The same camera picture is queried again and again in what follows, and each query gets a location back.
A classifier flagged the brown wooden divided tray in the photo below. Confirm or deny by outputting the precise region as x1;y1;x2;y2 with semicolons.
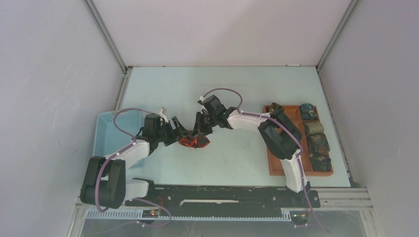
262;104;334;177

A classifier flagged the brown floral rolled tie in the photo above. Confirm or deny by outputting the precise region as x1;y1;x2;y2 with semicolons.
267;102;285;114

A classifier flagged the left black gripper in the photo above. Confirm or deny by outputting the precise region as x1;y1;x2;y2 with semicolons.
155;117;190;147

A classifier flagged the dark green rolled tie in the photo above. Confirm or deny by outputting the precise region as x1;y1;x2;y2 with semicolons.
306;134;331;154

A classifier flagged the dark floral rolled tie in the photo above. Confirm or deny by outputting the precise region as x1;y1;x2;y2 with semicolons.
309;153;332;172

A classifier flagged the gold patterned rolled tie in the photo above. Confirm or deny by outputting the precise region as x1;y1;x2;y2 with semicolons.
303;121;325;136

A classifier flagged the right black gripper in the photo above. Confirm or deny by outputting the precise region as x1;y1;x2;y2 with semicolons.
190;112;218;139

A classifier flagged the orange navy striped tie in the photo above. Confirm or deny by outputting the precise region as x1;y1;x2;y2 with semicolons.
179;136;210;149

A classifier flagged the light blue plastic basket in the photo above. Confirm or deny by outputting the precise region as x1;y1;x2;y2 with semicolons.
93;110;149;169

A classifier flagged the blue patterned rolled tie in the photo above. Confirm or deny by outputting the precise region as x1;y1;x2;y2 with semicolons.
299;103;319;121

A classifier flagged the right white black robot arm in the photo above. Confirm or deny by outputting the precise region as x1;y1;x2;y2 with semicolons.
192;95;309;206

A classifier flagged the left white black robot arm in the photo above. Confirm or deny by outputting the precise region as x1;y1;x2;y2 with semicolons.
80;114;190;212

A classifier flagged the white slotted cable duct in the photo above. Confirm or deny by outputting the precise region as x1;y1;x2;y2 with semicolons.
85;209;292;222

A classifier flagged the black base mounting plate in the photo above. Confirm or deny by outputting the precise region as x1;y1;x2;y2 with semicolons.
144;185;321;219

